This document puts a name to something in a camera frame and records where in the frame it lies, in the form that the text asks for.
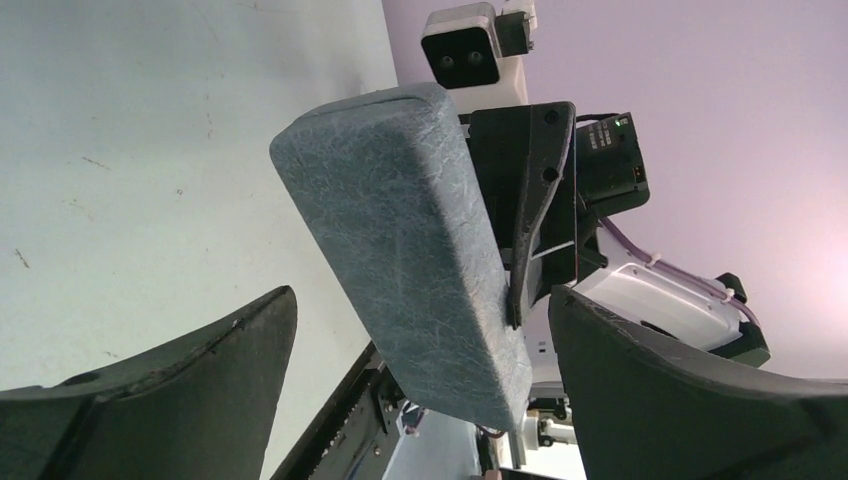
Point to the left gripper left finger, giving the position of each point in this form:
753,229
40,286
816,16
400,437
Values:
201,406

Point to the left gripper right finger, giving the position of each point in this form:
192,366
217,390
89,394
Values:
646,406

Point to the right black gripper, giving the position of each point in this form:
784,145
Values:
548,176

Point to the grey-blue glasses case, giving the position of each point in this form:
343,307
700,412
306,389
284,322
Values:
386,186

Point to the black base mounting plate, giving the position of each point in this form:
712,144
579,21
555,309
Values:
368,429

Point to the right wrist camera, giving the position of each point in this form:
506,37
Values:
475,52

